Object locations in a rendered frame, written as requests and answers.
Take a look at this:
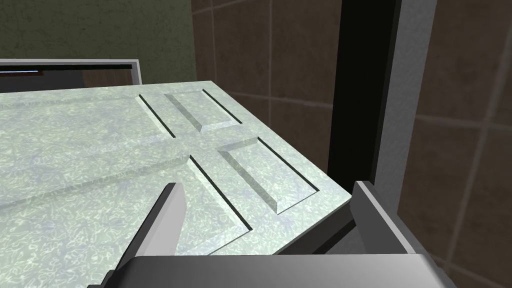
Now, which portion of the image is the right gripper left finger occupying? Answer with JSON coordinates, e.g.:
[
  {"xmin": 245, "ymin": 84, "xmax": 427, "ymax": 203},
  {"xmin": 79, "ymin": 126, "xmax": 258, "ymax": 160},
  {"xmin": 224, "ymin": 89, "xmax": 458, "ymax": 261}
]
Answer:
[{"xmin": 115, "ymin": 182, "xmax": 188, "ymax": 270}]

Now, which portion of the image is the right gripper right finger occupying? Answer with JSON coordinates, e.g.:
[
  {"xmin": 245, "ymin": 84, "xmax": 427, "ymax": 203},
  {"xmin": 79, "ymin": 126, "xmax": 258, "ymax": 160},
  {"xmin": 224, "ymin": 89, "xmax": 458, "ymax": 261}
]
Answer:
[{"xmin": 349, "ymin": 180, "xmax": 418, "ymax": 256}]

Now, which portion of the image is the pale green panelled door leaf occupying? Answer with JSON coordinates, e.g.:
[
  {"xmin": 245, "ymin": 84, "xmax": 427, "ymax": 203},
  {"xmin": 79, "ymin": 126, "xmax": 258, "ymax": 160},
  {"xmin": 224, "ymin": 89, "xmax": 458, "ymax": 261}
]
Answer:
[{"xmin": 0, "ymin": 80, "xmax": 353, "ymax": 288}]

